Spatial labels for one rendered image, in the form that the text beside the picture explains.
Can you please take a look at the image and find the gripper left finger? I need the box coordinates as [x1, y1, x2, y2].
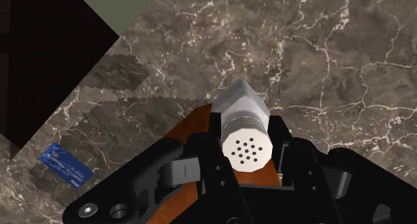
[62, 112, 255, 224]

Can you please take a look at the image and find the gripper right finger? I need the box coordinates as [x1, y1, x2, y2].
[267, 114, 417, 224]

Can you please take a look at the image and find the white salt shaker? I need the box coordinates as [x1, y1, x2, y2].
[211, 79, 274, 173]

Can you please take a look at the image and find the brown wooden board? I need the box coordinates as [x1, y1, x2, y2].
[155, 102, 281, 224]

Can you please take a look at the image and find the blue card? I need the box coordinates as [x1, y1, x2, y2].
[38, 142, 95, 190]

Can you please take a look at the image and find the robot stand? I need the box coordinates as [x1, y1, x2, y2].
[0, 0, 164, 160]

